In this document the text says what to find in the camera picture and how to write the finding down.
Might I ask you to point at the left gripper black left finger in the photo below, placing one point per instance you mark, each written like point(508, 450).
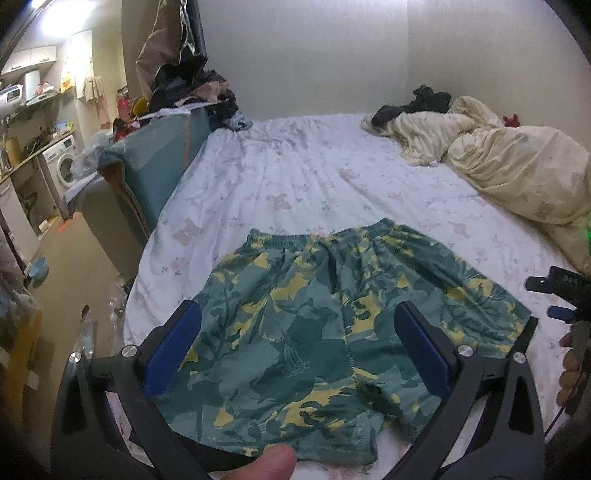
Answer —
point(106, 424)

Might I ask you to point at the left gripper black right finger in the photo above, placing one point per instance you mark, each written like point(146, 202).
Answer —
point(489, 423)

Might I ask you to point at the green yellow camouflage shorts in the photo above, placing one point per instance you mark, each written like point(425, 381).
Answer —
point(297, 342)

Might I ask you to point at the person's right hand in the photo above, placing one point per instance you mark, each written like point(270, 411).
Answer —
point(569, 378)

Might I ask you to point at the person's left hand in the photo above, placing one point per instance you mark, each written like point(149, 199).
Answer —
point(277, 463)

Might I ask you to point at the cream bear print duvet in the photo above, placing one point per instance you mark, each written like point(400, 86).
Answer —
point(536, 172)

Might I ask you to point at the red item on bed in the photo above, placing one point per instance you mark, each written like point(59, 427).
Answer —
point(512, 121)

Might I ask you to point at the blue bowl on floor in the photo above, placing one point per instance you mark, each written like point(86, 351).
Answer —
point(38, 270)

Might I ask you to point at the black clothes on bed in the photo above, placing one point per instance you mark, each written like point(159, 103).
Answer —
point(426, 99)

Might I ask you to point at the teal sofa chair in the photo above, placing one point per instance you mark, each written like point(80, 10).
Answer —
point(145, 166)

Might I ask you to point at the white washing machine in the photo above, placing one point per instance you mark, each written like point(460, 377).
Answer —
point(56, 161)

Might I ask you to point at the white floral bed sheet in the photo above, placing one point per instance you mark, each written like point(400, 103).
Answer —
point(320, 176)

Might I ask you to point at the red fire extinguisher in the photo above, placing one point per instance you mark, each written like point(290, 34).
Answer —
point(123, 104)

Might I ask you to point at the pile of dark clothes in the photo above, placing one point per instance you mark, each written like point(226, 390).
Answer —
point(188, 83)

